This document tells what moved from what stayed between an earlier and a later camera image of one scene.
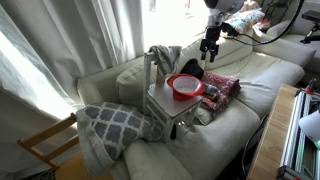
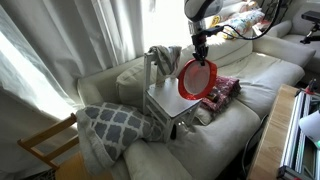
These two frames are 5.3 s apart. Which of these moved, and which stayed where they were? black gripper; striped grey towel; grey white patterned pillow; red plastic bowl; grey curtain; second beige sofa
Moved: red plastic bowl; black gripper
Stayed: grey curtain; second beige sofa; striped grey towel; grey white patterned pillow
